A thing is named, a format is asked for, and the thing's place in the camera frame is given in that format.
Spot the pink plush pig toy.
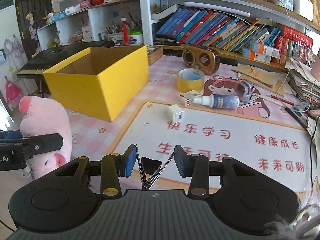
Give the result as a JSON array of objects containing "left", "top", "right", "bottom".
[{"left": 18, "top": 95, "right": 73, "bottom": 181}]

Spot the black binder clip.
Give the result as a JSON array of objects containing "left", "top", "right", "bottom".
[{"left": 136, "top": 146, "right": 175, "bottom": 190}]

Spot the white USB charger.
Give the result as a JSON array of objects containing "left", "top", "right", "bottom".
[{"left": 168, "top": 104, "right": 185, "bottom": 124}]

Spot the white spray bottle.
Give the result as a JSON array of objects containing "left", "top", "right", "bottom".
[{"left": 192, "top": 94, "right": 240, "bottom": 109}]

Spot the staples box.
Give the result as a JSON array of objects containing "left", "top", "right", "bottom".
[{"left": 179, "top": 90, "right": 202, "bottom": 106}]

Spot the purple small device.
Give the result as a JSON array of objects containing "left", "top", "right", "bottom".
[{"left": 234, "top": 80, "right": 254, "bottom": 102}]

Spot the white cartoon desk mat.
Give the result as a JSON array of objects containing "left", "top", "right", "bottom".
[{"left": 108, "top": 100, "right": 317, "bottom": 193}]

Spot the yellow cardboard box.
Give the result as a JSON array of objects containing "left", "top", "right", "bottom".
[{"left": 43, "top": 45, "right": 149, "bottom": 122}]

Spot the yellow tape roll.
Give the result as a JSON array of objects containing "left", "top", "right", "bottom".
[{"left": 176, "top": 68, "right": 204, "bottom": 93}]

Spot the pink checkered tablecloth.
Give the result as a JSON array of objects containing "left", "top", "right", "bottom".
[{"left": 22, "top": 55, "right": 316, "bottom": 196}]

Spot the black electronic keyboard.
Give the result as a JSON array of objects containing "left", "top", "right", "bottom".
[{"left": 17, "top": 40, "right": 115, "bottom": 79}]

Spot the brown retro radio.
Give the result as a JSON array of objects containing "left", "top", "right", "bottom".
[{"left": 182, "top": 45, "right": 220, "bottom": 75}]

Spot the brown paper envelopes stack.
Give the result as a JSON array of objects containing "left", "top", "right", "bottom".
[{"left": 232, "top": 64, "right": 285, "bottom": 96}]

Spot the wooden chess board box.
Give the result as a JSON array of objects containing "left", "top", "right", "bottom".
[{"left": 147, "top": 45, "right": 163, "bottom": 66}]

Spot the white green lid jar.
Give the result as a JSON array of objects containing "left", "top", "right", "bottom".
[{"left": 128, "top": 30, "right": 144, "bottom": 45}]

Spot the black stapler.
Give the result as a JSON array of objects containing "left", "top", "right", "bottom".
[{"left": 153, "top": 34, "right": 180, "bottom": 46}]

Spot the red tassel ornament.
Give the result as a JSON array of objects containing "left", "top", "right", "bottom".
[{"left": 121, "top": 17, "right": 129, "bottom": 44}]

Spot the orange white medicine box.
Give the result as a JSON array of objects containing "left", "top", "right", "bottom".
[{"left": 249, "top": 42, "right": 280, "bottom": 58}]

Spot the pile of papers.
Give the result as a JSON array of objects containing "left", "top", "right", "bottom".
[{"left": 285, "top": 60, "right": 319, "bottom": 105}]

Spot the red thick dictionary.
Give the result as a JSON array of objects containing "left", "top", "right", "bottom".
[{"left": 281, "top": 25, "right": 313, "bottom": 47}]

